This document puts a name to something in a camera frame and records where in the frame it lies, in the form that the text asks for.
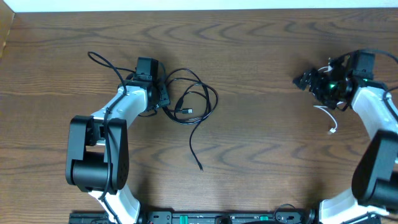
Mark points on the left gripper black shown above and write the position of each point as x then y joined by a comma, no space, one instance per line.
165,96

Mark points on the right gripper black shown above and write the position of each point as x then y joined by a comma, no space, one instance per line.
320,77

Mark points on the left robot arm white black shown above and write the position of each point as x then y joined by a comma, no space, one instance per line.
98,155

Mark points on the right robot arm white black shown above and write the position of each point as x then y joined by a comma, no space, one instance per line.
373,188

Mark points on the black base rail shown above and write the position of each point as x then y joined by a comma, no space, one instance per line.
289,216

